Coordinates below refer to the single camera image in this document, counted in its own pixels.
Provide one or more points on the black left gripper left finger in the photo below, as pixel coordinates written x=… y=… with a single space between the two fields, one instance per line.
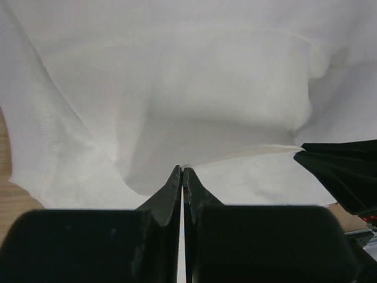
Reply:
x=139 y=245

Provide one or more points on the white printed t-shirt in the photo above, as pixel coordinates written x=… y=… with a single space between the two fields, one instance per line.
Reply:
x=102 y=99

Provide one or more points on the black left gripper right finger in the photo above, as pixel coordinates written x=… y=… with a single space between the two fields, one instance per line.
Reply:
x=226 y=243

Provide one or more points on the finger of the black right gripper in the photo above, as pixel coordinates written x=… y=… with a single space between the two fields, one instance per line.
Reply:
x=346 y=170

